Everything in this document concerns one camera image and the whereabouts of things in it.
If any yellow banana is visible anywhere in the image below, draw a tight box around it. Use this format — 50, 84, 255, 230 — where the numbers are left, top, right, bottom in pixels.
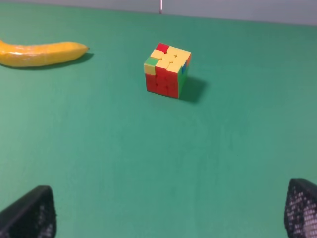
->
0, 41, 89, 67

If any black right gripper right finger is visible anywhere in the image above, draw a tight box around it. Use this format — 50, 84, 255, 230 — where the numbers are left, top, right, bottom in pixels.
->
284, 178, 317, 238

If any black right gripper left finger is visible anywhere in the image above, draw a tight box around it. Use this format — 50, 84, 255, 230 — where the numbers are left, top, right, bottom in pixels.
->
0, 185, 57, 238

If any multicolour puzzle cube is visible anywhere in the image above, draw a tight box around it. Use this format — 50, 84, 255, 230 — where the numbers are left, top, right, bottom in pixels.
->
144, 43, 192, 99

